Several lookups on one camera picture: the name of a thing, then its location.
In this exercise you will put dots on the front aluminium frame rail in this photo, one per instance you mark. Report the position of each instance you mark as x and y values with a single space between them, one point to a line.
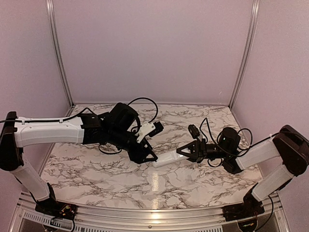
105 219

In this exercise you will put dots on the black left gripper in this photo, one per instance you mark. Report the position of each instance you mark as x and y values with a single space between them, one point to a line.
138 154

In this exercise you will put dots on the right rear aluminium frame post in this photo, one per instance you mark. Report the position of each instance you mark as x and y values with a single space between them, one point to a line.
246 53

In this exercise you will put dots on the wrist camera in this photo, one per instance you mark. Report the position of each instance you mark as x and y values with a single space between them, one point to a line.
195 132
149 129

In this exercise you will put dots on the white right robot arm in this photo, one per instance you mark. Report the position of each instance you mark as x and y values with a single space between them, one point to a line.
288 147

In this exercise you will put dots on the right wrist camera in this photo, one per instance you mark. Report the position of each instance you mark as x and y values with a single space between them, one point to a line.
195 132

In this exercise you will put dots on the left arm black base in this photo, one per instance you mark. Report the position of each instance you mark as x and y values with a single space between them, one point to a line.
57 209

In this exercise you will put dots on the aluminium frame post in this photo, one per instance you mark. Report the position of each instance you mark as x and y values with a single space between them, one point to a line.
57 49
246 53

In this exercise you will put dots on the white battery compartment cover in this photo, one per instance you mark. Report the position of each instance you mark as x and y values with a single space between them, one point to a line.
168 158

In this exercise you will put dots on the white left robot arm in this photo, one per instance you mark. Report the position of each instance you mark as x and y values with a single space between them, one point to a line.
19 132

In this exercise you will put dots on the left rear aluminium frame post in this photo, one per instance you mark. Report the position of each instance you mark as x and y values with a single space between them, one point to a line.
57 49

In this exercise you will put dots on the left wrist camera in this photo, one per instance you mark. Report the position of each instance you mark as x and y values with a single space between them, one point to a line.
149 129

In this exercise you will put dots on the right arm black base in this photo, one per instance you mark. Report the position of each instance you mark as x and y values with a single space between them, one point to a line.
242 210

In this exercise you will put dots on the white remote control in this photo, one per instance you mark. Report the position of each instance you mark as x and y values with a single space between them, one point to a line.
182 157

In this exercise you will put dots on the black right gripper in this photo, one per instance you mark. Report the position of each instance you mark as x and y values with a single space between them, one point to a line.
194 148

